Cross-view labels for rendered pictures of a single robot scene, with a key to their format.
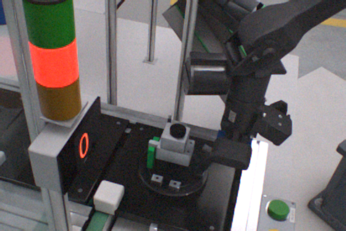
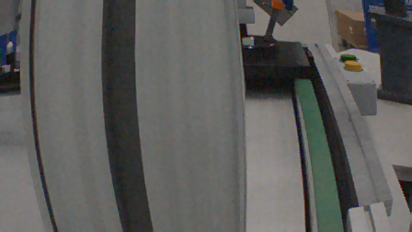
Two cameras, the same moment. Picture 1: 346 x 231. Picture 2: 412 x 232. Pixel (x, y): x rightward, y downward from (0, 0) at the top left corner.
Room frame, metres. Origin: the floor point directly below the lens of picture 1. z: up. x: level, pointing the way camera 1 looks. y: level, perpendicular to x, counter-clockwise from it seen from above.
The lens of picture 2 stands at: (-0.75, 0.20, 1.21)
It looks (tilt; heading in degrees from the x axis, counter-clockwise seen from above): 15 degrees down; 353
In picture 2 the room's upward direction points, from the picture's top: 3 degrees counter-clockwise
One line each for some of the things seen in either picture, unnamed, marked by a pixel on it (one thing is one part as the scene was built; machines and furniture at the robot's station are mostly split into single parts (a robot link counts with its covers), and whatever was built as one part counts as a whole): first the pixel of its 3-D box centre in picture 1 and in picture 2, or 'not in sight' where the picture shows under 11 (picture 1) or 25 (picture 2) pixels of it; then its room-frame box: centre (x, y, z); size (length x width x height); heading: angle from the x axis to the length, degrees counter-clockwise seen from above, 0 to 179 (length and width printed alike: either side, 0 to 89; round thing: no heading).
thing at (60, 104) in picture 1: (59, 92); not in sight; (0.37, 0.14, 1.28); 0.05 x 0.05 x 0.05
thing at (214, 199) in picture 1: (172, 176); (241, 55); (0.53, -0.02, 0.96); 0.24 x 0.24 x 0.02; 79
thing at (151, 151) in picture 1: (151, 157); not in sight; (0.53, 0.03, 1.01); 0.01 x 0.01 x 0.05; 79
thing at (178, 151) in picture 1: (171, 141); (229, 5); (0.54, -0.01, 1.06); 0.08 x 0.04 x 0.07; 79
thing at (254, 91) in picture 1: (252, 74); not in sight; (0.51, -0.12, 1.24); 0.09 x 0.06 x 0.07; 100
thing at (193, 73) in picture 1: (228, 62); not in sight; (0.50, -0.08, 1.27); 0.12 x 0.08 x 0.11; 100
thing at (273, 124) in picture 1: (272, 120); not in sight; (0.51, -0.17, 1.16); 0.07 x 0.07 x 0.06; 80
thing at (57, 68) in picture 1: (54, 57); not in sight; (0.37, 0.14, 1.33); 0.05 x 0.05 x 0.05
